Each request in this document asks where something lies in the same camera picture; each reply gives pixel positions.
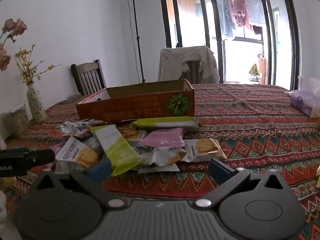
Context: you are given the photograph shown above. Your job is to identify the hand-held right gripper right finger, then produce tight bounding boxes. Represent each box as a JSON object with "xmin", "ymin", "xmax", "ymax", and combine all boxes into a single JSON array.
[{"xmin": 196, "ymin": 158, "xmax": 292, "ymax": 209}]

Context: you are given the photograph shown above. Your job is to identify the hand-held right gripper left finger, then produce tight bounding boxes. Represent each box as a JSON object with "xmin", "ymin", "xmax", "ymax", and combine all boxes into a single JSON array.
[{"xmin": 37, "ymin": 159, "xmax": 125, "ymax": 209}]

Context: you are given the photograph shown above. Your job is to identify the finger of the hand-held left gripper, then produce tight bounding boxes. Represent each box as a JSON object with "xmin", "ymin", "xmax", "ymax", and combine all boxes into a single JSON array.
[{"xmin": 26, "ymin": 149, "xmax": 55, "ymax": 169}]

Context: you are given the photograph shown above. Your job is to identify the green and white snack packet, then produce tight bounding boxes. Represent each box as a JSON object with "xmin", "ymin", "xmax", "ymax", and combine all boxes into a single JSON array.
[{"xmin": 90, "ymin": 125, "xmax": 145, "ymax": 177}]

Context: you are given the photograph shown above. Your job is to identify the white cracker packet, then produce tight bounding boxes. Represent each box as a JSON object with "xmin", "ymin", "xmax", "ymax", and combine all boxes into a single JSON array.
[
  {"xmin": 182, "ymin": 138, "xmax": 228, "ymax": 163},
  {"xmin": 55, "ymin": 136, "xmax": 103, "ymax": 168}
]

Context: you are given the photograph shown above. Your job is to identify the silver and black snack packet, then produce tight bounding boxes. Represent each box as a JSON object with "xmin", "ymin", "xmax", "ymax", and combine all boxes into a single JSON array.
[{"xmin": 56, "ymin": 120, "xmax": 105, "ymax": 140}]

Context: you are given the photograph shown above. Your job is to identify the orange snack packet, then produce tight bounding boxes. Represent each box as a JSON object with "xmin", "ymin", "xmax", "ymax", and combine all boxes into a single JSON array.
[{"xmin": 120, "ymin": 129, "xmax": 140, "ymax": 140}]

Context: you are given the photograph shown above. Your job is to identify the yellow noodle packet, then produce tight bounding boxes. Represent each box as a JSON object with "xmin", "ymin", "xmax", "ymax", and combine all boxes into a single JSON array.
[{"xmin": 144, "ymin": 146, "xmax": 188, "ymax": 167}]

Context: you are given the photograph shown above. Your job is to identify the pink snack packet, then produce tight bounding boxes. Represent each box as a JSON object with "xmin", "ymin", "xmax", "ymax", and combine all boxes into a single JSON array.
[{"xmin": 139, "ymin": 127, "xmax": 185, "ymax": 148}]

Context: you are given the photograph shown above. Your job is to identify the orange cardboard box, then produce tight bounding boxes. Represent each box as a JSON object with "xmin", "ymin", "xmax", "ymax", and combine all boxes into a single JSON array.
[{"xmin": 76, "ymin": 79, "xmax": 195, "ymax": 123}]

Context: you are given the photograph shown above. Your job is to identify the long green snack packet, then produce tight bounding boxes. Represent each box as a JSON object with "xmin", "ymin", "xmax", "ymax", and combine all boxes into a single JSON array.
[{"xmin": 130, "ymin": 117, "xmax": 199, "ymax": 132}]

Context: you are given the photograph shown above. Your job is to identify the clear jar with white lid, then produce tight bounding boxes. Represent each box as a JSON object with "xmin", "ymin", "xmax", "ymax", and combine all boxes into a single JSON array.
[{"xmin": 0, "ymin": 104, "xmax": 30, "ymax": 140}]

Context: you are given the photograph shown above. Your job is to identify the patterned red tablecloth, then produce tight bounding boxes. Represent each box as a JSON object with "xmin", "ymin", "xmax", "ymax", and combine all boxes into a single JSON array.
[{"xmin": 0, "ymin": 84, "xmax": 320, "ymax": 240}]

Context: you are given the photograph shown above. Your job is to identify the floral ceramic vase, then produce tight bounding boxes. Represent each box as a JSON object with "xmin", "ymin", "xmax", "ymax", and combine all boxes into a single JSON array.
[{"xmin": 27, "ymin": 83, "xmax": 47, "ymax": 124}]

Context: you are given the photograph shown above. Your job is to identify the yellow flower branches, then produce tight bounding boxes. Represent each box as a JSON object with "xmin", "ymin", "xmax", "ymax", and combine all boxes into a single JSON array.
[{"xmin": 14, "ymin": 44, "xmax": 60, "ymax": 85}]

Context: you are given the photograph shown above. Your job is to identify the dark wooden chair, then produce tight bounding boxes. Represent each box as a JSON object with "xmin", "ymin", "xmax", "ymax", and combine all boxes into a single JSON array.
[{"xmin": 71, "ymin": 59, "xmax": 107, "ymax": 96}]

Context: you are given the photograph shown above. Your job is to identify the chair under jacket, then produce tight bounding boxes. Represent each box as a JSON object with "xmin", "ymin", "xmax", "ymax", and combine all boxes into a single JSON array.
[{"xmin": 184, "ymin": 60, "xmax": 200, "ymax": 84}]

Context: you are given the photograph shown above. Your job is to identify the purple tissue pack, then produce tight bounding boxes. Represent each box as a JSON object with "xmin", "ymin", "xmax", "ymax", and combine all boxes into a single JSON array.
[{"xmin": 290, "ymin": 76, "xmax": 320, "ymax": 118}]

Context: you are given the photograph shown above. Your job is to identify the wooden balcony cabinet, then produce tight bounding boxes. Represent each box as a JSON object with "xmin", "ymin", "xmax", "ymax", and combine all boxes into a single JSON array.
[{"xmin": 259, "ymin": 52, "xmax": 267, "ymax": 84}]

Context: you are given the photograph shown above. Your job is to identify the beige jacket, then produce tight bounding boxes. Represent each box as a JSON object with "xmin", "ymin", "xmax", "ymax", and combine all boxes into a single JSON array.
[{"xmin": 157, "ymin": 46, "xmax": 220, "ymax": 84}]

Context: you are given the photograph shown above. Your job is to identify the pink flowers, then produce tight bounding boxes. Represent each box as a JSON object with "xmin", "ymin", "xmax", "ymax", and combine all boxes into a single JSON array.
[{"xmin": 0, "ymin": 18, "xmax": 27, "ymax": 72}]

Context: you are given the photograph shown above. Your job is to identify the hanging dark cloth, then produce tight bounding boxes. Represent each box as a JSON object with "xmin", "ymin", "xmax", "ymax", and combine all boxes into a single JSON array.
[{"xmin": 252, "ymin": 25, "xmax": 263, "ymax": 40}]

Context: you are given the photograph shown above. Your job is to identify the hanging maroon shirt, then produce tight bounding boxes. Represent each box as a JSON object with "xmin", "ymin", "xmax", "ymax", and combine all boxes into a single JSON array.
[{"xmin": 230, "ymin": 0, "xmax": 253, "ymax": 30}]

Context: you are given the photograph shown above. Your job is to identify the hanging grey-blue shirt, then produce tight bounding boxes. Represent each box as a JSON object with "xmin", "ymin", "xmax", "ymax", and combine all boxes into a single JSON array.
[{"xmin": 245, "ymin": 0, "xmax": 265, "ymax": 24}]

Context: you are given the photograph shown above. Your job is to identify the black sliding door frame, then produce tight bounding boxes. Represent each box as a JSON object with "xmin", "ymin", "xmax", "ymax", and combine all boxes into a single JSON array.
[{"xmin": 158, "ymin": 0, "xmax": 300, "ymax": 92}]

